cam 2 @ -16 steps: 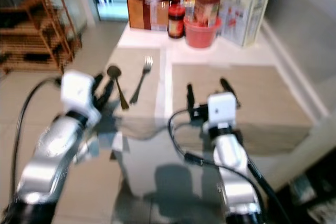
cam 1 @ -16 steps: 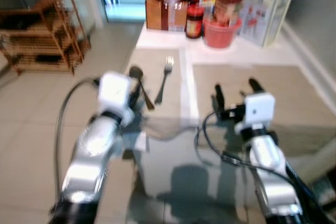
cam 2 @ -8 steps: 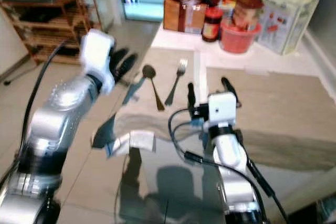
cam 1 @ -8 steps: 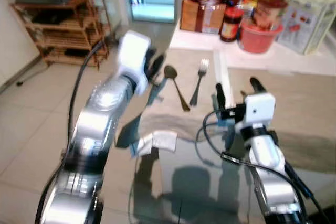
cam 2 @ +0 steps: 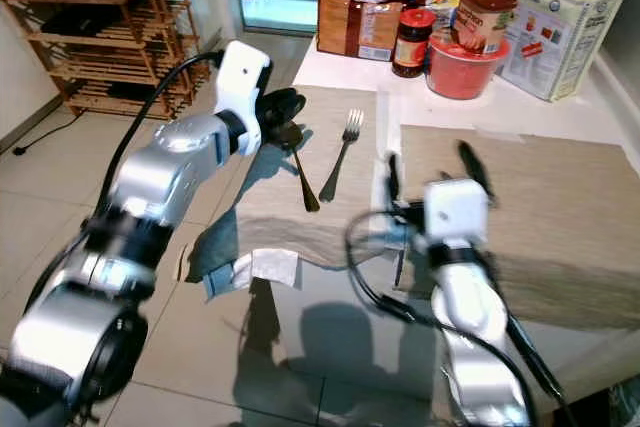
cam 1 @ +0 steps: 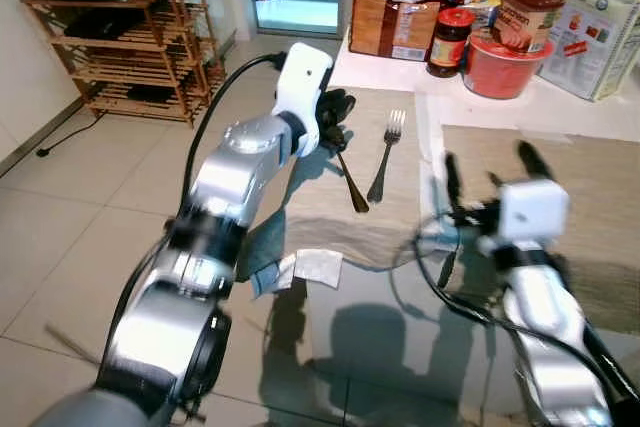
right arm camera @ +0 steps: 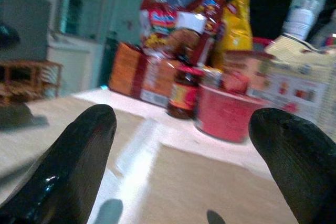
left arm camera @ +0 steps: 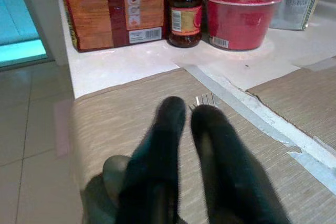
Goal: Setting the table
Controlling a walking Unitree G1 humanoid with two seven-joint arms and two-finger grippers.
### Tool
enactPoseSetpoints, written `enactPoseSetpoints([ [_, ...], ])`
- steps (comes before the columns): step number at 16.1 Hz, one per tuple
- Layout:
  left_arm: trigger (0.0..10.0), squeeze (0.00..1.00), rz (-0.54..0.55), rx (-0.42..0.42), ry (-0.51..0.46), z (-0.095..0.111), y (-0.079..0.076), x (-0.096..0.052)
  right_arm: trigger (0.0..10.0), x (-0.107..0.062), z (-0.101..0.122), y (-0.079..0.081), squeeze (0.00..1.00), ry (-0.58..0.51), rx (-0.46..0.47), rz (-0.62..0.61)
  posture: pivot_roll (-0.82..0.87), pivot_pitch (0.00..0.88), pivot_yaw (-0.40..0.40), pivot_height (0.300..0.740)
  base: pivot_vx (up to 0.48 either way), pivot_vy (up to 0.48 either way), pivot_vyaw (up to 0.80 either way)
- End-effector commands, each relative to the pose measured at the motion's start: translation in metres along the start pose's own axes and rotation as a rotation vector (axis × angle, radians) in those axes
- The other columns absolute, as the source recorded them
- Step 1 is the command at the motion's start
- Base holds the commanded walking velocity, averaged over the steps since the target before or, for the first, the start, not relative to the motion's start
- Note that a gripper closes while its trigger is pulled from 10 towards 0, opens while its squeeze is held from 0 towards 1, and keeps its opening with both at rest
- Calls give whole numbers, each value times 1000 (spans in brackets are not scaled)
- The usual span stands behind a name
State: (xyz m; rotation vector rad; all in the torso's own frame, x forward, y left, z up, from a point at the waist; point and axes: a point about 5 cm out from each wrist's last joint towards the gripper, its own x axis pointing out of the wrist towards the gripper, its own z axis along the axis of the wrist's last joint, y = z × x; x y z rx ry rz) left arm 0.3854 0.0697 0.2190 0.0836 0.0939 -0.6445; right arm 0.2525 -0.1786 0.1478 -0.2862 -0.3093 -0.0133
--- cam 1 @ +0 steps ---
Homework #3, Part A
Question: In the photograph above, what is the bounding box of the beige woven placemat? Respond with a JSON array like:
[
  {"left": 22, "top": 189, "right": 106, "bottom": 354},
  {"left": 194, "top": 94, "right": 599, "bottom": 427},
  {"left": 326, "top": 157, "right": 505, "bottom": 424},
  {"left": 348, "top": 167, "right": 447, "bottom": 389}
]
[
  {"left": 438, "top": 123, "right": 640, "bottom": 336},
  {"left": 283, "top": 85, "right": 426, "bottom": 270}
]

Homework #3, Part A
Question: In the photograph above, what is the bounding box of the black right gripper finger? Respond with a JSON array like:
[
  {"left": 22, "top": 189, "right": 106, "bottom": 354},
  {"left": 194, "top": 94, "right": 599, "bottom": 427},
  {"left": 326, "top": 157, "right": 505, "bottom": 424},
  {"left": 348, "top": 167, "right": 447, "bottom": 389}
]
[
  {"left": 516, "top": 140, "right": 553, "bottom": 183},
  {"left": 442, "top": 152, "right": 464, "bottom": 216}
]

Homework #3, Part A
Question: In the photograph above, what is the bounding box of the brown bread package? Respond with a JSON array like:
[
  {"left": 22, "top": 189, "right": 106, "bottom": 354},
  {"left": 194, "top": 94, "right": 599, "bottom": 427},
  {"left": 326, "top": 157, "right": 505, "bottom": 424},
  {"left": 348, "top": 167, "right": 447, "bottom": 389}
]
[{"left": 348, "top": 0, "right": 443, "bottom": 62}]

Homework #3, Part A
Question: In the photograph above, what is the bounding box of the black flat device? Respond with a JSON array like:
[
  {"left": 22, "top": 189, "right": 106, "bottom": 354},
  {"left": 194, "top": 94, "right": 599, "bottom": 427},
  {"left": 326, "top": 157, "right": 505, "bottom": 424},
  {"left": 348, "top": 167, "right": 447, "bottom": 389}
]
[{"left": 62, "top": 7, "right": 149, "bottom": 44}]

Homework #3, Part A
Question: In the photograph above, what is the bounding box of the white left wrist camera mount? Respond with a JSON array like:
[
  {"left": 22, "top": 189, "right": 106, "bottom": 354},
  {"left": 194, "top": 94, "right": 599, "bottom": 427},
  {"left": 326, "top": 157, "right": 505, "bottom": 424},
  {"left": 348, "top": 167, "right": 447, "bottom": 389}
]
[{"left": 271, "top": 42, "right": 335, "bottom": 159}]

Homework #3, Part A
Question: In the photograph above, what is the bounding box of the wooden slatted shelf rack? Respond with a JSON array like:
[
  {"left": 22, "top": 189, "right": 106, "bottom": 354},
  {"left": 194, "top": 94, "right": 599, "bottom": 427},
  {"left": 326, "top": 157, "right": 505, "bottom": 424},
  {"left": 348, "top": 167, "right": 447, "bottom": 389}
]
[{"left": 22, "top": 0, "right": 227, "bottom": 126}]

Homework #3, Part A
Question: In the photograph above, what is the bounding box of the metal fork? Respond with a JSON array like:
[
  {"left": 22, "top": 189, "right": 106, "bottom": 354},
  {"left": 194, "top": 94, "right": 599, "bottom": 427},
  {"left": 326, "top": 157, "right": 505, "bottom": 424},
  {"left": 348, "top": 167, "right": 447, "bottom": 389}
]
[{"left": 366, "top": 109, "right": 407, "bottom": 205}]

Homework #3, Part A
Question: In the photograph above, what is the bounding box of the black floor cable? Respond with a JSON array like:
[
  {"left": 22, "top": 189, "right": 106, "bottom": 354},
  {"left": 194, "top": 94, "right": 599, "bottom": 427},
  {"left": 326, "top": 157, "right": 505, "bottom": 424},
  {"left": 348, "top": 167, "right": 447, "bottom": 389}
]
[{"left": 34, "top": 110, "right": 103, "bottom": 159}]

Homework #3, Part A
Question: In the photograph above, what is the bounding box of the blue cloth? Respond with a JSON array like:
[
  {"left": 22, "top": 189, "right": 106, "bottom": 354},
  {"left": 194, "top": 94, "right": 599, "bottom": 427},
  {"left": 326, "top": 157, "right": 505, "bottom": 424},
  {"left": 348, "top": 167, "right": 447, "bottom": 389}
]
[{"left": 238, "top": 212, "right": 298, "bottom": 300}]

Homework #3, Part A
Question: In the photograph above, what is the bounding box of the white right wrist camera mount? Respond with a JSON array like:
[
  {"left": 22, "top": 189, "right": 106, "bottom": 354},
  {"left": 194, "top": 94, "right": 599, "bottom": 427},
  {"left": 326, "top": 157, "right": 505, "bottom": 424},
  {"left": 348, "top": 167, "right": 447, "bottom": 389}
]
[{"left": 496, "top": 178, "right": 570, "bottom": 253}]

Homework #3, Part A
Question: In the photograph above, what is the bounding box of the metal spoon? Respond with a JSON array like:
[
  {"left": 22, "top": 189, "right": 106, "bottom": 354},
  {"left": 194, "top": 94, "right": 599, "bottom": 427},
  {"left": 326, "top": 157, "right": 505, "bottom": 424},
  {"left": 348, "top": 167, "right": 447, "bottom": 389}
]
[{"left": 325, "top": 125, "right": 372, "bottom": 215}]

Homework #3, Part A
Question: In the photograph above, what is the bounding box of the dark jar red lid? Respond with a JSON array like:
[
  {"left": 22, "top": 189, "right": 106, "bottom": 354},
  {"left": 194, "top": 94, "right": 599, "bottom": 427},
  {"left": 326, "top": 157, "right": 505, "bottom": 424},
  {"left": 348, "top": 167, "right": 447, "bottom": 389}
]
[{"left": 427, "top": 6, "right": 477, "bottom": 79}]

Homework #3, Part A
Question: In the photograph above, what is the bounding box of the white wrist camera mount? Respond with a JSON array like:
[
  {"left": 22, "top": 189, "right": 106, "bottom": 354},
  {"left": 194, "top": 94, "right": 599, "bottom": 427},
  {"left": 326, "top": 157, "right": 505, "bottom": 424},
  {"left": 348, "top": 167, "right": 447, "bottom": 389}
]
[
  {"left": 271, "top": 42, "right": 335, "bottom": 159},
  {"left": 496, "top": 178, "right": 570, "bottom": 253}
]

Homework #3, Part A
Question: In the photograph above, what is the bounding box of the brown lid food can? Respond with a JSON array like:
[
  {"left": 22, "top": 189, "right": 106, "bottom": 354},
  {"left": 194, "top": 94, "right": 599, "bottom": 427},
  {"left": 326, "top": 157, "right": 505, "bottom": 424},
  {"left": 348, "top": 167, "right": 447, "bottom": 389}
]
[{"left": 491, "top": 0, "right": 567, "bottom": 57}]

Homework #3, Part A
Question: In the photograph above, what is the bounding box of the red plastic bowl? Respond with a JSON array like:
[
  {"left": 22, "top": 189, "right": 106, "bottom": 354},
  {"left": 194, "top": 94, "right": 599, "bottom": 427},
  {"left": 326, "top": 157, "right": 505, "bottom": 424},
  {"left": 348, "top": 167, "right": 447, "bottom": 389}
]
[{"left": 461, "top": 33, "right": 548, "bottom": 101}]

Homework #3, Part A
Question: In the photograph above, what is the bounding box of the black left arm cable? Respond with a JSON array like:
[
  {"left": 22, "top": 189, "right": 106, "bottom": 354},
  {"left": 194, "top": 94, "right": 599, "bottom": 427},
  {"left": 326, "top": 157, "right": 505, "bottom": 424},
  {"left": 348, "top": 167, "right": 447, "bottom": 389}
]
[{"left": 180, "top": 51, "right": 289, "bottom": 210}]

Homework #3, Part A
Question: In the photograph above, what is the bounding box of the white paper napkin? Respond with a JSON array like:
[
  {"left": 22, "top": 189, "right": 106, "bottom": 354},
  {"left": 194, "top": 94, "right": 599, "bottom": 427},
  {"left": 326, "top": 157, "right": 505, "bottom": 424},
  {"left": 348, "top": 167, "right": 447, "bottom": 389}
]
[{"left": 293, "top": 246, "right": 346, "bottom": 290}]

